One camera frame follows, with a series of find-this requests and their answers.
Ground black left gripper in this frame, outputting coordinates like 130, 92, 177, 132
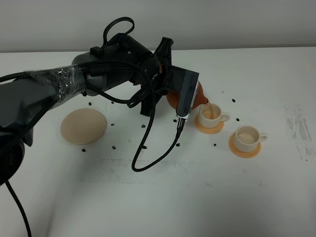
138, 37, 178, 117

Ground brown clay teapot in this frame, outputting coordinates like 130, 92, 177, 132
166, 82, 209, 110

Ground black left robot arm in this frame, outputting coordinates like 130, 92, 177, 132
0, 33, 173, 183

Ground beige round teapot coaster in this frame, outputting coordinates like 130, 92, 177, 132
60, 108, 107, 145

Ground white teacup far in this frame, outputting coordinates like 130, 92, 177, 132
198, 103, 230, 128

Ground white teacup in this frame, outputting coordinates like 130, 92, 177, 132
198, 103, 230, 128
233, 125, 268, 153

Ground orange saucer far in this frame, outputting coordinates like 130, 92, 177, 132
194, 113, 225, 135

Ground orange saucer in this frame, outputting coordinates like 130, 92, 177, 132
228, 133, 262, 158
194, 113, 225, 135

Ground white teacup near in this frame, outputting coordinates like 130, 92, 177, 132
233, 125, 268, 153

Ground orange saucer near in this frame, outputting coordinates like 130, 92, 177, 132
228, 133, 262, 158

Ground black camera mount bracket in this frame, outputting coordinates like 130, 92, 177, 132
163, 65, 199, 119

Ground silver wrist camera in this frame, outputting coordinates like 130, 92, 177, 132
176, 81, 199, 119

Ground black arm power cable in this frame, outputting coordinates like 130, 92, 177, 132
4, 180, 33, 237

